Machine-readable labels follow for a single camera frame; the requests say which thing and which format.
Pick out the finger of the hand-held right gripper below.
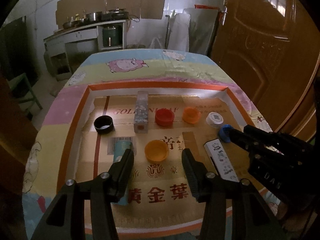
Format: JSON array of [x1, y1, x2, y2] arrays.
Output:
[[229, 127, 254, 153], [244, 124, 274, 143]]

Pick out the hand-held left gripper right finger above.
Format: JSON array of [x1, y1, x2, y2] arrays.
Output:
[[181, 148, 287, 240]]

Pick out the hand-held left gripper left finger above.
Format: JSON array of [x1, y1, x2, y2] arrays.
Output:
[[30, 149, 135, 240]]

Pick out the blue bottle cap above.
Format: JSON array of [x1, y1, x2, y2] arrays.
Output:
[[218, 124, 234, 143]]

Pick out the white patterned slim box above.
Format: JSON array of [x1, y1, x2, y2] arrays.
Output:
[[204, 139, 240, 182]]

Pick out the teal tube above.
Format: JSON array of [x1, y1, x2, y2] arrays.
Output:
[[113, 140, 135, 205]]

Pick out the white bottle cap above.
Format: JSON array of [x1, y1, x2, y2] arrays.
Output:
[[206, 112, 224, 128]]

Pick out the shallow cardboard tray orange rim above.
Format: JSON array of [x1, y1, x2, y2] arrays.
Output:
[[57, 84, 278, 238]]

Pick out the yellow-orange bottle cap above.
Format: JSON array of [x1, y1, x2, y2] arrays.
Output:
[[144, 140, 170, 162]]

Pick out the orange bottle cap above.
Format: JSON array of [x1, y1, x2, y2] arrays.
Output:
[[182, 107, 201, 124]]

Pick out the black bottle cap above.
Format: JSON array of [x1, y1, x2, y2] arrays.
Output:
[[94, 115, 115, 134]]

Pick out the red bottle cap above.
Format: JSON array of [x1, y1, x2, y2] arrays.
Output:
[[155, 110, 175, 126]]

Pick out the brown wooden door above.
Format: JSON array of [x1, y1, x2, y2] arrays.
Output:
[[210, 0, 320, 135]]

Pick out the printed cartoon sheep blanket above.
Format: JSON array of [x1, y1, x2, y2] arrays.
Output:
[[22, 49, 278, 240]]

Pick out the white leaning boards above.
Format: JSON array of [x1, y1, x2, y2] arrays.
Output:
[[170, 7, 218, 55]]

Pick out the white plastic bag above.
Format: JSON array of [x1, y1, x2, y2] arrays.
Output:
[[149, 37, 165, 49]]

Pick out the green wooden stool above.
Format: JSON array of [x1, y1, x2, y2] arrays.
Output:
[[9, 72, 43, 117]]

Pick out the metal pole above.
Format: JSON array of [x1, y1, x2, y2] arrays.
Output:
[[164, 10, 175, 49]]

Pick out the red paper strip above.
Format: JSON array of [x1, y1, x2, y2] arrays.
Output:
[[194, 4, 220, 10]]

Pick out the green air fryer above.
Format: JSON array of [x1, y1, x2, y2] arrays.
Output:
[[102, 25, 123, 48]]

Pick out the white kitchen counter cabinet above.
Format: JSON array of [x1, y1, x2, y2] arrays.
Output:
[[43, 20, 127, 80]]

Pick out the black cooktop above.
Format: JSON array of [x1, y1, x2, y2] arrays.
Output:
[[101, 10, 129, 20]]

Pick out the dark hanging cloth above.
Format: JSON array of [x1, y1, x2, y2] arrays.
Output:
[[4, 16, 27, 80]]

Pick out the flattened cardboard wall sheet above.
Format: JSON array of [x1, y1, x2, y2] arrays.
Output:
[[55, 0, 167, 29]]

